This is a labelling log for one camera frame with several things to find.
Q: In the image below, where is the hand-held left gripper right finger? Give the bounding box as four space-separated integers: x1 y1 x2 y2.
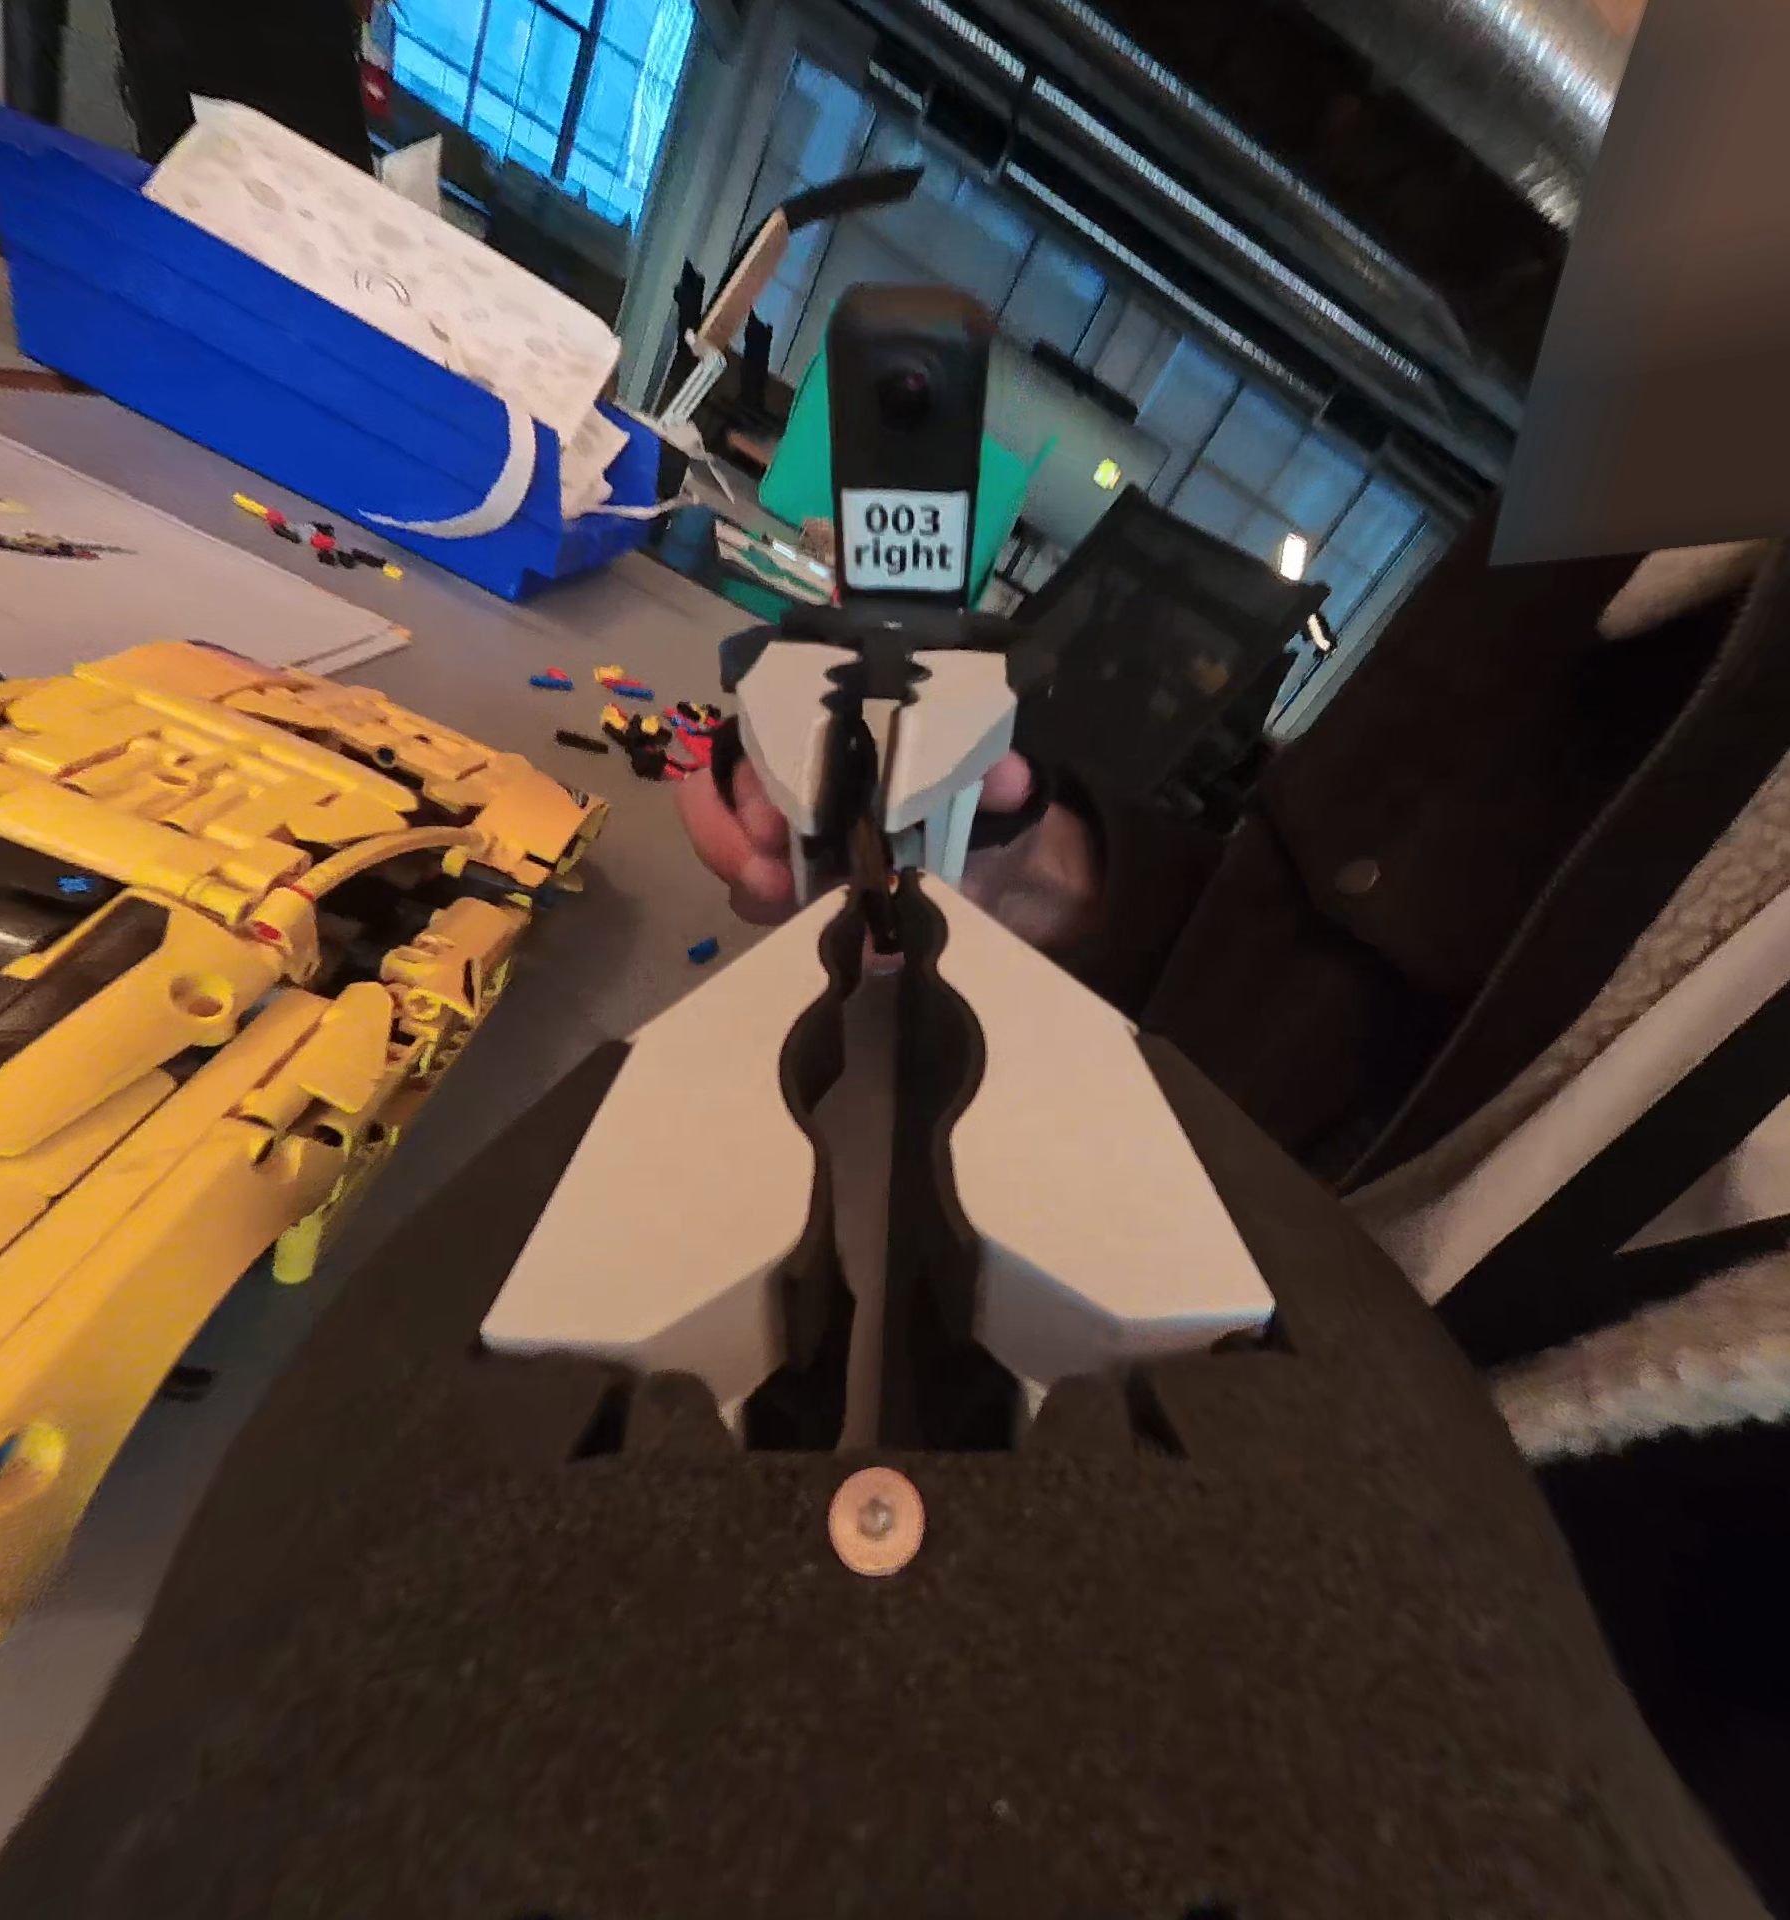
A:
882 870 1275 1449

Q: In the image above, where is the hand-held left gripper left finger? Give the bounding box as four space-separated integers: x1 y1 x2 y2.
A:
479 885 891 1449

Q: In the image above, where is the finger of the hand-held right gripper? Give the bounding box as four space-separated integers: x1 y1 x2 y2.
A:
733 643 852 876
877 658 1022 877

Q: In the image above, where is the pile of red blue pins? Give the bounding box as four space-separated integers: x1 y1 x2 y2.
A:
527 660 731 782

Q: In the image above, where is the yellow toy brick car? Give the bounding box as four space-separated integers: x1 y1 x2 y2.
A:
0 643 611 1652

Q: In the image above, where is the building instruction booklet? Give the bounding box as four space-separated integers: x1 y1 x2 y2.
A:
0 413 413 676

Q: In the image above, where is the person's right forearm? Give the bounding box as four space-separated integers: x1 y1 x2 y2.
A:
1091 780 1362 1172

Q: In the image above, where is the grey desk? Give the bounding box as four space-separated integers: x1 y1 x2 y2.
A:
0 247 838 1878

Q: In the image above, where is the person's right hand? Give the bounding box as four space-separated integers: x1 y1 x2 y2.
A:
678 741 1109 950

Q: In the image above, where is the green container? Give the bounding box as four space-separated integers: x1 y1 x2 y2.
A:
671 352 1062 631

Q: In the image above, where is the white document stand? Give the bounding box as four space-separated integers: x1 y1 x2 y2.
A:
641 165 926 453

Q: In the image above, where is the white shirt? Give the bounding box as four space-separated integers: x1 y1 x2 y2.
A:
1360 809 1790 1262

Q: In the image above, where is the cluster of red black pins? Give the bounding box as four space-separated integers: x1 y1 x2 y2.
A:
231 493 405 580

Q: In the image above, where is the silver ventilation duct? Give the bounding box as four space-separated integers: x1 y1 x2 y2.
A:
1330 0 1633 228

